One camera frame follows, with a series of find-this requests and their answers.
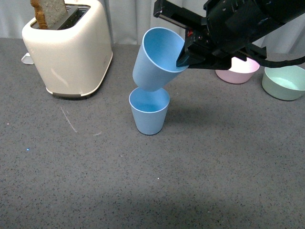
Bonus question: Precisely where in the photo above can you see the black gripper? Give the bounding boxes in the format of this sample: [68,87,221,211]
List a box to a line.
[153,0,305,70]

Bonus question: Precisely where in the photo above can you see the light blue plastic cup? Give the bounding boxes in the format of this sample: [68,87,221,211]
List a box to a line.
[132,27,188,92]

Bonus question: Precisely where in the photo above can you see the pink plastic bowl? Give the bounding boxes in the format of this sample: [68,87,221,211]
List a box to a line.
[215,57,260,84]

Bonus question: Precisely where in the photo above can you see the green plastic bowl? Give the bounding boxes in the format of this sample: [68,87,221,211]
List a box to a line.
[262,66,305,101]

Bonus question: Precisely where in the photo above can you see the cream white toaster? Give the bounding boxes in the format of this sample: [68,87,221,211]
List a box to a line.
[22,0,113,97]

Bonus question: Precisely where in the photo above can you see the slice of toast bread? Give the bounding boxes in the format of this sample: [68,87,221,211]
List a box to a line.
[30,0,67,29]

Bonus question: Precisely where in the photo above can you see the white toaster lever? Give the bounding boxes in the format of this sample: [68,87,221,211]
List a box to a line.
[21,52,34,65]

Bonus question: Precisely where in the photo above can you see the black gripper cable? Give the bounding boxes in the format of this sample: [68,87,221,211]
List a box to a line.
[256,56,305,69]

